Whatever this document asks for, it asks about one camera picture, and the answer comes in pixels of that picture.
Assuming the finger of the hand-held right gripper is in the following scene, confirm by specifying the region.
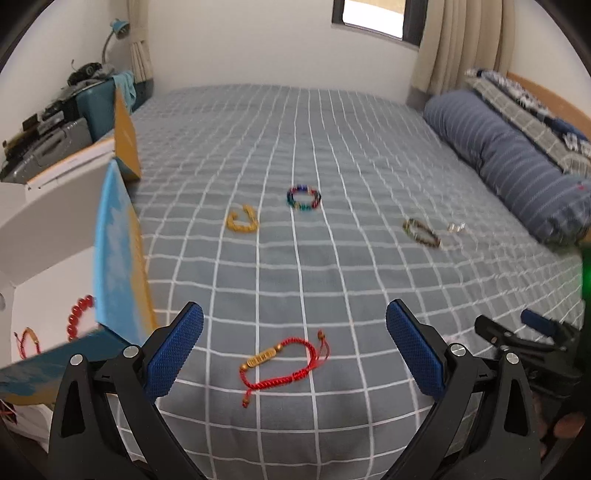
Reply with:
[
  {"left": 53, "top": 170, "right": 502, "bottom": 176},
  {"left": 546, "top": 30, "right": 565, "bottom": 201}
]
[
  {"left": 521, "top": 308, "right": 583, "bottom": 354},
  {"left": 475, "top": 315, "right": 555, "bottom": 367}
]

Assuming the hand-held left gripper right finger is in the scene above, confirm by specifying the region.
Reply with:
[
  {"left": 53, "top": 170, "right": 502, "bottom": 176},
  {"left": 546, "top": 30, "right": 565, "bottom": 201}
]
[{"left": 385, "top": 299, "right": 548, "bottom": 480}]

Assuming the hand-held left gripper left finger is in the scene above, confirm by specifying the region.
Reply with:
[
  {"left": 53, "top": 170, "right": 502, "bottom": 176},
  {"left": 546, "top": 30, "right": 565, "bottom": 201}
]
[{"left": 46, "top": 301, "right": 206, "bottom": 480}]

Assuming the red cord bracelet gold bar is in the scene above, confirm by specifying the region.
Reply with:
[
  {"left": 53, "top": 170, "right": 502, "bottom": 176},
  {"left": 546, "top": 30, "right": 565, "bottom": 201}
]
[{"left": 239, "top": 329, "right": 331, "bottom": 409}]

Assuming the dark olive bead bracelet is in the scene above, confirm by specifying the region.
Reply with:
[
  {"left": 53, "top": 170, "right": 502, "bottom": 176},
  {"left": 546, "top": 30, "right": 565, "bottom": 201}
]
[{"left": 403, "top": 218, "right": 441, "bottom": 247}]

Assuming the white cardboard box blue print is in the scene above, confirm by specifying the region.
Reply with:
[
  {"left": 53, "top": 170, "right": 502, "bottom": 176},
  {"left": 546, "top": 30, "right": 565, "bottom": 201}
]
[{"left": 0, "top": 87, "right": 160, "bottom": 437}]

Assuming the multicolour glass bead bracelet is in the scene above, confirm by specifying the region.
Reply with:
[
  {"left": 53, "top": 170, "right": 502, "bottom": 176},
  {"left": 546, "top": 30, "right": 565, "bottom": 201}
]
[{"left": 286, "top": 185, "right": 322, "bottom": 213}]

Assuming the person's right hand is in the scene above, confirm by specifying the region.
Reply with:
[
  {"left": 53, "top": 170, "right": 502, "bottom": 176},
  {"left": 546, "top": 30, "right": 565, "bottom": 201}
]
[{"left": 538, "top": 397, "right": 588, "bottom": 462}]

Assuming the bed with grey checked sheet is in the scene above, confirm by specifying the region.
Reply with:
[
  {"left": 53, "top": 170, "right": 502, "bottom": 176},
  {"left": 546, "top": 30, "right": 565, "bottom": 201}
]
[{"left": 106, "top": 83, "right": 587, "bottom": 480}]

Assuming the blue striped bolster pillow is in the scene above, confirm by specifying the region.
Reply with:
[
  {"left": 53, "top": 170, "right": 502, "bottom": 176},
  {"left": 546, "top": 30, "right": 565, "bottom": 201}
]
[{"left": 422, "top": 90, "right": 591, "bottom": 245}]

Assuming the grey checked patterned pillow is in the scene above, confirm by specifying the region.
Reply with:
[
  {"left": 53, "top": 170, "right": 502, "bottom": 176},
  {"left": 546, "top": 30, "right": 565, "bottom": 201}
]
[{"left": 464, "top": 68, "right": 591, "bottom": 176}]

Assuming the wooden headboard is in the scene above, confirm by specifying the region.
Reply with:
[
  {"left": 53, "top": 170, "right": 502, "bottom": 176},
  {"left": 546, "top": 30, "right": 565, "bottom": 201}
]
[{"left": 505, "top": 71, "right": 591, "bottom": 139}]

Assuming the grey suitcase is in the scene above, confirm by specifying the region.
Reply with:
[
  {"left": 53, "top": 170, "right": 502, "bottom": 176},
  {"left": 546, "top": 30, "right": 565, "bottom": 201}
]
[{"left": 0, "top": 117, "right": 95, "bottom": 183}]

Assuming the blue suitcase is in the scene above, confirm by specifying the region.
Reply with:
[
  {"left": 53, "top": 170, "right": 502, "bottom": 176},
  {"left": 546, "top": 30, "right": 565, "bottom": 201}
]
[{"left": 76, "top": 76, "right": 137, "bottom": 141}]

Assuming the stack of black devices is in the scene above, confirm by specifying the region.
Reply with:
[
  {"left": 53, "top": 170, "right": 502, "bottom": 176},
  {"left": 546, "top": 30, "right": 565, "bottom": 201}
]
[{"left": 21, "top": 90, "right": 81, "bottom": 134}]

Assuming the teal cloth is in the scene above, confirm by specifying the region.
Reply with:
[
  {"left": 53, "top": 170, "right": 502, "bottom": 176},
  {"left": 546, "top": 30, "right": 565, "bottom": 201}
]
[{"left": 111, "top": 71, "right": 138, "bottom": 112}]

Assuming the beige curtain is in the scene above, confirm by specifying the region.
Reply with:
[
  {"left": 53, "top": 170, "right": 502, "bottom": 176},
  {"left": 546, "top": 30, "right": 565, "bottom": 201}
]
[
  {"left": 406, "top": 0, "right": 515, "bottom": 109},
  {"left": 127, "top": 0, "right": 155, "bottom": 114}
]

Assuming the blue desk lamp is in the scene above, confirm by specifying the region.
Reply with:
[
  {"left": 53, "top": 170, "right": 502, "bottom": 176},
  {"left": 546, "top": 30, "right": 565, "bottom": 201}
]
[{"left": 100, "top": 18, "right": 131, "bottom": 70}]

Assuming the dark framed window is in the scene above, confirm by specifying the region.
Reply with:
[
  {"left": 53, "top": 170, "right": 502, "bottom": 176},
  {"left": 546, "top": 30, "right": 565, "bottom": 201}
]
[{"left": 331, "top": 0, "right": 423, "bottom": 49}]

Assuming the red bead bracelet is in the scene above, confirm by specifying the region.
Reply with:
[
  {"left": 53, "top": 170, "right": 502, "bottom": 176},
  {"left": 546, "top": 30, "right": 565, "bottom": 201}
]
[{"left": 67, "top": 295, "right": 95, "bottom": 341}]

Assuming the yellow bead bracelet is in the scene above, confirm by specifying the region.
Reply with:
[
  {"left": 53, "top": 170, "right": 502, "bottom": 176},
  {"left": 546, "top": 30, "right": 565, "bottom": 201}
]
[{"left": 225, "top": 204, "right": 260, "bottom": 233}]

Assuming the thin red cord bracelet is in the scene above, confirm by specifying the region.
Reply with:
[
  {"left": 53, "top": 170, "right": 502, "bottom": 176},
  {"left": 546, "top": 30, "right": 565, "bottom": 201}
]
[{"left": 14, "top": 327, "right": 42, "bottom": 360}]

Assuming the pile of dark cables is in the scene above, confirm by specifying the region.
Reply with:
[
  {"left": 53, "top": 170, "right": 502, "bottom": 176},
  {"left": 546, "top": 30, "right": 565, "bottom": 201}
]
[{"left": 67, "top": 60, "right": 114, "bottom": 86}]

